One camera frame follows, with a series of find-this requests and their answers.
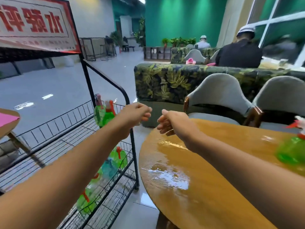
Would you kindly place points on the person's right hand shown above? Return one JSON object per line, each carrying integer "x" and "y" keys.
{"x": 177, "y": 123}

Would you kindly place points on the person's left hand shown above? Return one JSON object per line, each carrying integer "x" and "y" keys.
{"x": 134, "y": 114}

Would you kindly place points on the person's left fingers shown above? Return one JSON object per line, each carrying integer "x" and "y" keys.
{"x": 145, "y": 113}

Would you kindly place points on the person's right thumb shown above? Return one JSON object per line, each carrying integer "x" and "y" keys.
{"x": 166, "y": 113}

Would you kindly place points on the person's right forearm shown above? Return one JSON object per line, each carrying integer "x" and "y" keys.
{"x": 250, "y": 178}

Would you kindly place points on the person's left forearm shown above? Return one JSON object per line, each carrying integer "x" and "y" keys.
{"x": 59, "y": 178}

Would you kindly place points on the leaf-print green sofa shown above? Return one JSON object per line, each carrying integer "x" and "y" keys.
{"x": 166, "y": 82}
{"x": 177, "y": 54}

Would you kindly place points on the green spray bottle red trigger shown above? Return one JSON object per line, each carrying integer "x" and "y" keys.
{"x": 108, "y": 115}
{"x": 118, "y": 156}
{"x": 95, "y": 180}
{"x": 84, "y": 201}

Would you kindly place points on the green spray bottle purple trigger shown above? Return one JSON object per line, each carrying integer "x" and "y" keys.
{"x": 98, "y": 114}

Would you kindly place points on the grey upholstered chair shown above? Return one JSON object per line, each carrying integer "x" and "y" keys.
{"x": 281, "y": 95}
{"x": 219, "y": 92}
{"x": 195, "y": 56}

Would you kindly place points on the pink object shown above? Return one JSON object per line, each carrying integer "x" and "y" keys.
{"x": 190, "y": 61}

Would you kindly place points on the low black shelf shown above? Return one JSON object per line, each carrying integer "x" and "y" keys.
{"x": 157, "y": 53}

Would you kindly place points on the teal spray bottle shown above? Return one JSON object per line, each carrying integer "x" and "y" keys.
{"x": 109, "y": 168}

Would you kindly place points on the row of green potted plants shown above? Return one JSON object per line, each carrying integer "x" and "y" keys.
{"x": 180, "y": 41}

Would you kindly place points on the black bar stool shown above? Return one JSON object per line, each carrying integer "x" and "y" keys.
{"x": 110, "y": 47}

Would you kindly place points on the green plant in white pot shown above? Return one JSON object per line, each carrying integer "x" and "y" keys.
{"x": 116, "y": 39}

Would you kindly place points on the tall green plant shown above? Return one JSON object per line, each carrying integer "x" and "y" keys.
{"x": 141, "y": 30}

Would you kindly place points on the ceiling light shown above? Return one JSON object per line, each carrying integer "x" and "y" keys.
{"x": 141, "y": 0}

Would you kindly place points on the green spray bottle white nozzle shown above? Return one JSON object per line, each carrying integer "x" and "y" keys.
{"x": 292, "y": 149}

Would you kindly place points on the pink paper sheet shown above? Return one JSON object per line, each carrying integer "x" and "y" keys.
{"x": 7, "y": 119}

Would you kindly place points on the red and white sign board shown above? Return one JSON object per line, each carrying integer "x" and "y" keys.
{"x": 35, "y": 23}

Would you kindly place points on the grey cushioned seat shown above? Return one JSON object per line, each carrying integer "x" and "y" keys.
{"x": 8, "y": 155}

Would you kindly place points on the black frame high table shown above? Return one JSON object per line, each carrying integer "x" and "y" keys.
{"x": 89, "y": 48}

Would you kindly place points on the white window frame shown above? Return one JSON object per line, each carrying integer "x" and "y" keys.
{"x": 269, "y": 21}

